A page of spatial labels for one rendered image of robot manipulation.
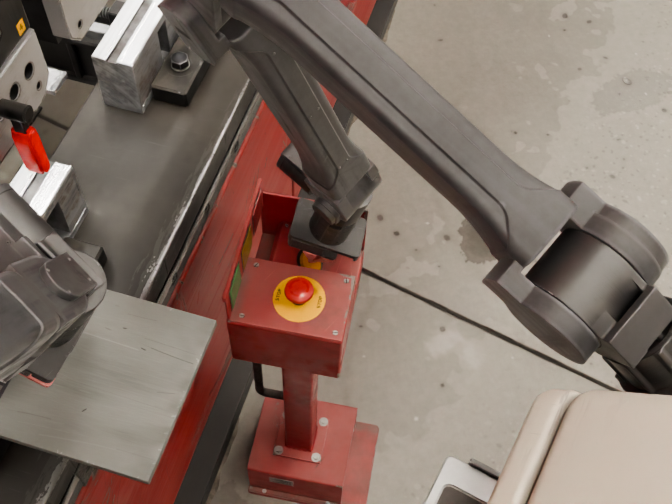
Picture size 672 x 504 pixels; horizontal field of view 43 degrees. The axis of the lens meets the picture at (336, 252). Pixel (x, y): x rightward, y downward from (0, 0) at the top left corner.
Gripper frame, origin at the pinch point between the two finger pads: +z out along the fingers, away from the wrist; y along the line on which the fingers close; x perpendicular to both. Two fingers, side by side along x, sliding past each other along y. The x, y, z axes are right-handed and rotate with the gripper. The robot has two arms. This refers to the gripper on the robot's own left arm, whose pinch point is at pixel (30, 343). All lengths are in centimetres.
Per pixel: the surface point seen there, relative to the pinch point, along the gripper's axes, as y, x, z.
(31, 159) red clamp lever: -14.3, -9.1, -7.0
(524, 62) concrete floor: -164, 81, 73
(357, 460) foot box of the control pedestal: -34, 72, 76
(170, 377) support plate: -1.8, 13.3, -5.1
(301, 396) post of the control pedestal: -28, 45, 47
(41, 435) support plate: 7.8, 5.2, -0.9
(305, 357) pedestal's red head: -21.3, 33.2, 17.1
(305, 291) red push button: -26.1, 27.2, 9.3
